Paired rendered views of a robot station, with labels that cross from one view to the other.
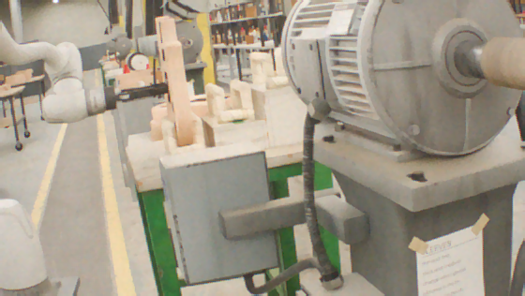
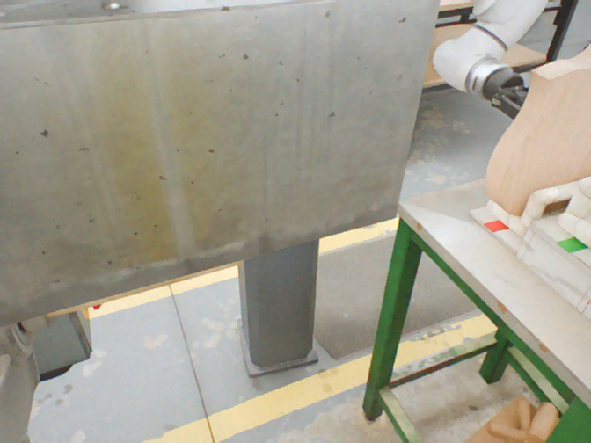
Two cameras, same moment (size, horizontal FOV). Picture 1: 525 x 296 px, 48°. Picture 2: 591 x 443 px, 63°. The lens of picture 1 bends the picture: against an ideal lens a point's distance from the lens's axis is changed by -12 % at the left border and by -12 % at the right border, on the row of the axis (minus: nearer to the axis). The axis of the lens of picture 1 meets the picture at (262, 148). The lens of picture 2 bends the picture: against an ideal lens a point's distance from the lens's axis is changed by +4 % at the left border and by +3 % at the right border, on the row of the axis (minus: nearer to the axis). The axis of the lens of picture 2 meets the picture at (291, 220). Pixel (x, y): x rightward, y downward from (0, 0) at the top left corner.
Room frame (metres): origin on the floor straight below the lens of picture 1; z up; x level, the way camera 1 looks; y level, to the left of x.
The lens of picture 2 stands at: (1.32, -0.48, 1.58)
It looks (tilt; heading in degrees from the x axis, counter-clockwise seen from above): 39 degrees down; 80
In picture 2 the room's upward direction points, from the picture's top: 1 degrees clockwise
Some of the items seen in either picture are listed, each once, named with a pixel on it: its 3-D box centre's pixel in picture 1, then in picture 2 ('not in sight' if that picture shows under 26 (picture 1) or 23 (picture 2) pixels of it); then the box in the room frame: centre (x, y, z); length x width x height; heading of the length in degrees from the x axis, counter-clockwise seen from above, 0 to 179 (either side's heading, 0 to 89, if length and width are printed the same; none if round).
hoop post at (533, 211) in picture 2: (199, 138); (530, 216); (1.94, 0.18, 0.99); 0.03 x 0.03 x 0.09
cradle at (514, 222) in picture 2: (187, 150); (507, 216); (1.92, 0.22, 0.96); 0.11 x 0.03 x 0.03; 103
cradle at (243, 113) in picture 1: (235, 114); (587, 234); (1.95, 0.07, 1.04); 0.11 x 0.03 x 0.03; 103
